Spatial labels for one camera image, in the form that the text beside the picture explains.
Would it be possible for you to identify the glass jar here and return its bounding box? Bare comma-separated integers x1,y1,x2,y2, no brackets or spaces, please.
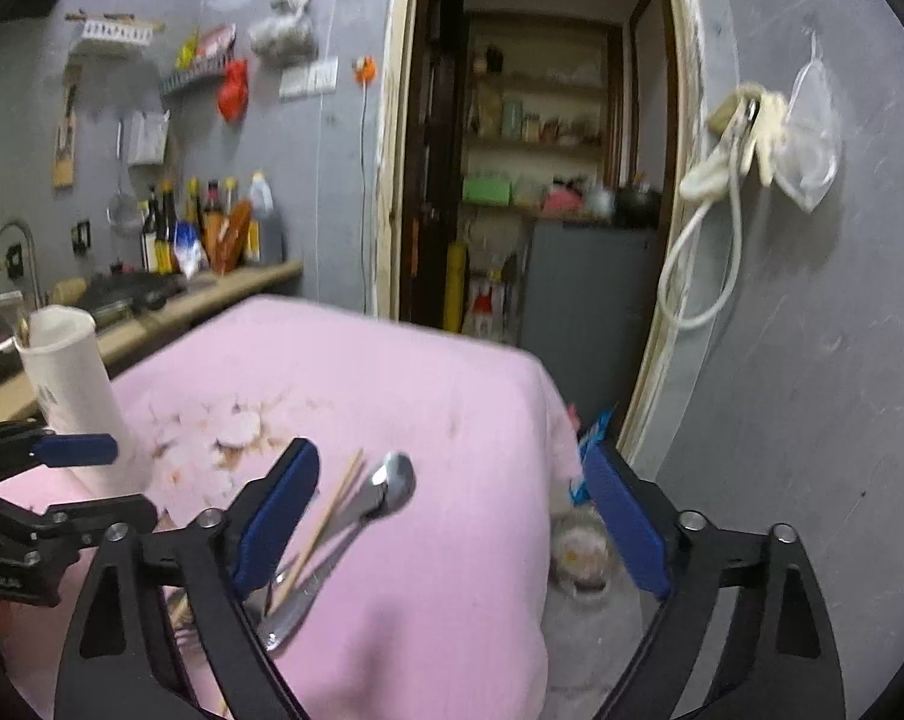
551,510,614,601

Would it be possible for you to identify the clear plastic bag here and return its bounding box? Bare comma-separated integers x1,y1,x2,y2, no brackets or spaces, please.
770,34,843,212

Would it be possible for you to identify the wooden kitchen counter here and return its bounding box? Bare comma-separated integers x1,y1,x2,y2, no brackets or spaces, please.
0,261,303,421

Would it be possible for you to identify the red plastic bag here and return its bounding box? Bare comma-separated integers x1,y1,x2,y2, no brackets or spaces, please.
218,60,250,125

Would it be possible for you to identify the grey plastic bag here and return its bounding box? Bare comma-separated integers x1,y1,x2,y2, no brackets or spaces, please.
249,0,322,65

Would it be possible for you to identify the wooden shelf unit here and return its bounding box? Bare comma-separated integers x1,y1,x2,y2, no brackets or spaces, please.
462,11,625,211

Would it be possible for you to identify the cream rubber glove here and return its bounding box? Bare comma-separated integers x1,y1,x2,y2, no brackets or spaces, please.
680,81,794,203

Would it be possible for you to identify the red packet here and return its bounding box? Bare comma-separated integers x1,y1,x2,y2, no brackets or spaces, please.
197,24,237,57

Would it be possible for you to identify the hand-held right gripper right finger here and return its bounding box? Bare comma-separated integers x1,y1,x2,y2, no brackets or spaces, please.
581,441,846,720

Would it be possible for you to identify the dark sauce bottle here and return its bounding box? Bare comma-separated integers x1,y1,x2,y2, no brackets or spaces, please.
159,181,181,275
143,187,162,272

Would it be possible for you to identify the orange snack packet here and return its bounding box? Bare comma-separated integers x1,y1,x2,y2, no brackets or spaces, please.
210,199,254,272

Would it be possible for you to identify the white utensil holder cup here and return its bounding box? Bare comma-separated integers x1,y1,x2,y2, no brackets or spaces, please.
13,305,154,500

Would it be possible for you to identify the green box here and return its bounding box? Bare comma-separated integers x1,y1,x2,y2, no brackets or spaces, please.
462,174,514,205

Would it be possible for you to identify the white wall rack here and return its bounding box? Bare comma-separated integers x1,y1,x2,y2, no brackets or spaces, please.
65,11,164,47

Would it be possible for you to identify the red cap sauce bottle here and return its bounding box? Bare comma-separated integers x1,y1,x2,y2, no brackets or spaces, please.
203,180,224,256

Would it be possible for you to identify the blue white packet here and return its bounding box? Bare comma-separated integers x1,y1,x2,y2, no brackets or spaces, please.
173,221,209,278

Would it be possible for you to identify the metal faucet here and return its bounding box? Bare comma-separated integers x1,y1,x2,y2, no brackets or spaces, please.
0,220,44,308

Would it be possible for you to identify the blue snack packet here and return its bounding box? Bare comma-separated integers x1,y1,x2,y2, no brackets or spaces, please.
567,409,618,503

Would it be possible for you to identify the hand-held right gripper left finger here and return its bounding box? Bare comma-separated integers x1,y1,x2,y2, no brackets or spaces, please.
54,439,321,720

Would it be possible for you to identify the white wall outlet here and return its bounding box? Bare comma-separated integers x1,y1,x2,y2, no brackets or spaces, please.
279,58,340,100

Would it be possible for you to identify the black stove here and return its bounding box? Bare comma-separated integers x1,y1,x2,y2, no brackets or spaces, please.
77,274,187,316

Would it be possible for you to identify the metal wall shelf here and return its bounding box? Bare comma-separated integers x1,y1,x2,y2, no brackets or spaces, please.
158,52,235,98

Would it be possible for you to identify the metal spoon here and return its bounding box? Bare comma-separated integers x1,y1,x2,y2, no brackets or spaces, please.
260,452,417,652

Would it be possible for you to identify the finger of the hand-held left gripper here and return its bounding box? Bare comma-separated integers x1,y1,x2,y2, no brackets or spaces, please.
0,493,159,548
0,420,120,488

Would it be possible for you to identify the red white bottle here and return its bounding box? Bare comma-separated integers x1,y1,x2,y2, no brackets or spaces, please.
470,274,501,335

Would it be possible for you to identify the pink tablecloth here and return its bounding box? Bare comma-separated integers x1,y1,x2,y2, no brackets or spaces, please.
0,295,584,720

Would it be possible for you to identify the white hanging cable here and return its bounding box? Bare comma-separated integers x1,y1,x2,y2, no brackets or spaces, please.
657,101,760,331

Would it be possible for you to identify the dark brown door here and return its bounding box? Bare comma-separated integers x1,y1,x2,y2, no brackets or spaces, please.
407,0,468,331

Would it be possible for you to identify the wooden wall board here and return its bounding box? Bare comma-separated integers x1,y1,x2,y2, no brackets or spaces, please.
52,64,82,188

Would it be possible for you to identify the large dark jug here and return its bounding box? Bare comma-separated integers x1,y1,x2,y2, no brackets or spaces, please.
248,171,284,263

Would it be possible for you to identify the grey cabinet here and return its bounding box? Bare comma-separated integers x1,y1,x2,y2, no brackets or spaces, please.
519,221,663,421

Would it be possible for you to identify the dark cooking pot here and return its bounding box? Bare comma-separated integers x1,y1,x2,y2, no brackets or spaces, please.
617,184,661,226

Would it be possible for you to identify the white wall box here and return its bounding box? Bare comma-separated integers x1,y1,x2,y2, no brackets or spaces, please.
128,111,172,166

